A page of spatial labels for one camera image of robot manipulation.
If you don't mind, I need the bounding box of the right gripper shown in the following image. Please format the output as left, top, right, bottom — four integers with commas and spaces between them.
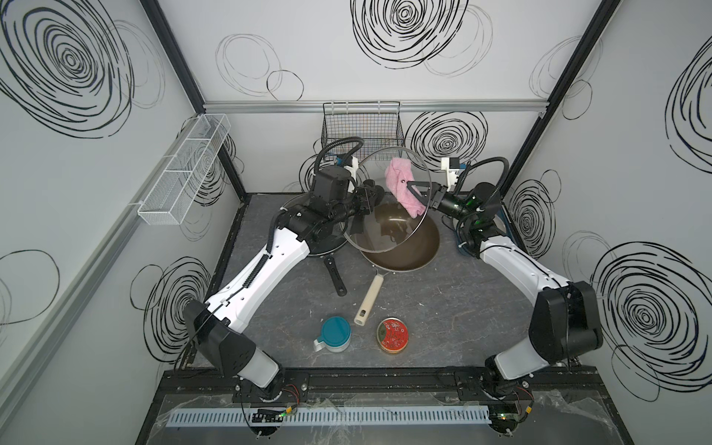
405, 184, 473, 230

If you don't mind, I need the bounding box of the glass lid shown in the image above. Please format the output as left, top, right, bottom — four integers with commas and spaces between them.
265, 193, 354, 257
345, 146, 432, 251

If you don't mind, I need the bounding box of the pink cloth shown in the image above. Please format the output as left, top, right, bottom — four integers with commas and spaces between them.
385, 158, 426, 218

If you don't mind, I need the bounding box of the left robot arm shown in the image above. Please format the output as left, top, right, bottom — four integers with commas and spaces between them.
183, 165, 384, 400

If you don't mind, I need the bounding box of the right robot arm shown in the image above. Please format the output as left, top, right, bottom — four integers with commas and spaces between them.
406, 181, 604, 394

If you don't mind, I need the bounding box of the glass lid on black pan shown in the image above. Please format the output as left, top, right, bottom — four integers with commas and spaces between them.
265, 193, 354, 257

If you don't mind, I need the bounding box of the black frying pan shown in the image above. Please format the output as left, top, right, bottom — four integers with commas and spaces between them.
282, 193, 348, 297

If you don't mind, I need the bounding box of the teal tray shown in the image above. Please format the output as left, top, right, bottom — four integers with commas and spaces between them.
452, 195, 513, 259

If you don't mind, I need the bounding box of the teal lidded cup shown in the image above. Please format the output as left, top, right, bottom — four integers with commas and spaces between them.
313, 316, 352, 353

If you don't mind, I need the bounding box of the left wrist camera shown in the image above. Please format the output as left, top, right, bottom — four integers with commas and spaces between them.
337, 156, 359, 178

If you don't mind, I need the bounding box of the brown pan with cream handle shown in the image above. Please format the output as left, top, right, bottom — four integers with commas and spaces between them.
353, 203, 441, 326

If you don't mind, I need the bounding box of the black wire basket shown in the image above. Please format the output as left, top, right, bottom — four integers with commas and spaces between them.
321, 101, 405, 159

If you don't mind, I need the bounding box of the white wire shelf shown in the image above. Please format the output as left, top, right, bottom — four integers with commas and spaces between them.
137, 114, 231, 225

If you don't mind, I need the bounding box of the white slotted cable duct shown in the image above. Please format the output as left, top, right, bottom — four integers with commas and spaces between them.
166, 405, 491, 428

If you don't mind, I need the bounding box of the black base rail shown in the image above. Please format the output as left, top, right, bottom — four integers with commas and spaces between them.
159, 366, 603, 402

